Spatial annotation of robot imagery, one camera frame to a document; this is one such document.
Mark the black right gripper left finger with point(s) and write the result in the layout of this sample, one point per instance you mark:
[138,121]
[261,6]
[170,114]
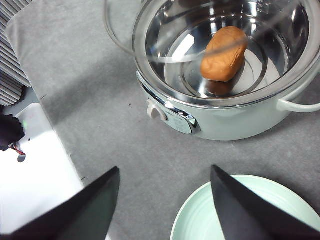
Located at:
[85,215]

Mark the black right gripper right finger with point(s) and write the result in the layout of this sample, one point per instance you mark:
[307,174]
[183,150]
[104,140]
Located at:
[246,215]

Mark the green plate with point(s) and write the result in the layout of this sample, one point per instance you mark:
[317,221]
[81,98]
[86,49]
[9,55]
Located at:
[197,217]

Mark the brown potato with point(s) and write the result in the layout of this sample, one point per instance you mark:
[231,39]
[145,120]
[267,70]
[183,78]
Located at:
[224,54]

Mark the glass pot lid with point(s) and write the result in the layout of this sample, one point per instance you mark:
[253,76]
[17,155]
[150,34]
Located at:
[178,30]

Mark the green electric steamer pot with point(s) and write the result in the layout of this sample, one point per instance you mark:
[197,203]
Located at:
[280,73]

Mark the grey table mat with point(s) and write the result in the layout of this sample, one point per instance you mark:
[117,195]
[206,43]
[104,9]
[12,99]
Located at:
[86,83]

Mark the grey ribbed panel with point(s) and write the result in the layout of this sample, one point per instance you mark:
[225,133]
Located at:
[13,77]

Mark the black device with wires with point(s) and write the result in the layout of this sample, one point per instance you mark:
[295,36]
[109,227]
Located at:
[11,132]

